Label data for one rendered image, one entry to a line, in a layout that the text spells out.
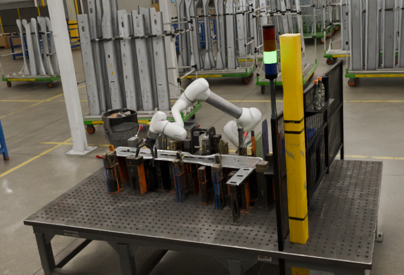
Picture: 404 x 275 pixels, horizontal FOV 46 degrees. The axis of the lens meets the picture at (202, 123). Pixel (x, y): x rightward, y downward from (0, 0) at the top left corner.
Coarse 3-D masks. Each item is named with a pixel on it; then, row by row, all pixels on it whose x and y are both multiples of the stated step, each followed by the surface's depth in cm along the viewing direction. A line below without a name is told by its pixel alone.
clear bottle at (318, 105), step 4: (316, 80) 321; (316, 84) 320; (312, 88) 322; (316, 88) 320; (312, 92) 321; (316, 92) 320; (320, 92) 321; (312, 96) 322; (316, 96) 320; (320, 96) 322; (312, 100) 323; (316, 100) 321; (320, 100) 322; (312, 104) 324; (316, 104) 322; (320, 104) 323; (312, 108) 325; (316, 108) 323; (320, 108) 324
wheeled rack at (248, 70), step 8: (176, 16) 1162; (192, 16) 1123; (200, 16) 1116; (216, 40) 1180; (200, 72) 1133; (208, 72) 1126; (216, 72) 1119; (224, 72) 1113; (232, 72) 1107; (240, 72) 1100; (248, 72) 1096; (248, 80) 1107
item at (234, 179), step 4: (240, 168) 351; (244, 168) 350; (248, 168) 349; (252, 168) 348; (236, 172) 345; (240, 172) 344; (244, 172) 343; (248, 172) 343; (232, 176) 338; (236, 176) 337; (240, 176) 337; (244, 176) 336; (228, 180) 333; (232, 180) 332; (236, 180) 331; (240, 180) 331; (244, 180) 332; (236, 184) 324
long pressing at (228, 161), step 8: (120, 152) 413; (128, 152) 411; (144, 152) 407; (160, 152) 403; (168, 152) 400; (184, 152) 396; (168, 160) 384; (184, 160) 379; (192, 160) 377; (200, 160) 375; (208, 160) 374; (224, 160) 370; (232, 160) 369; (240, 160) 367; (248, 160) 365; (256, 160) 364
